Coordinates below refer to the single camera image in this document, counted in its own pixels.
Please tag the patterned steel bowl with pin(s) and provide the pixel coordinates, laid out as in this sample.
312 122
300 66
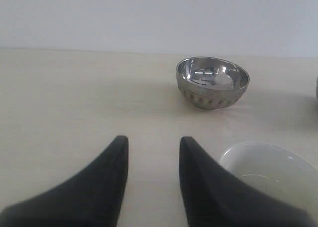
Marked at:
211 83

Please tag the white ceramic bowl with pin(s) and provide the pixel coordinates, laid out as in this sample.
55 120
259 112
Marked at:
275 171

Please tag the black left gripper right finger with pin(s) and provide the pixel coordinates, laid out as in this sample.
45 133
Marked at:
213 197

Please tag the plain steel bowl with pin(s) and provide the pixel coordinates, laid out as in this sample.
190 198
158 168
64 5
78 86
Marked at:
317 88

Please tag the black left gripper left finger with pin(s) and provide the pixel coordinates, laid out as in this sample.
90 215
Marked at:
91 198

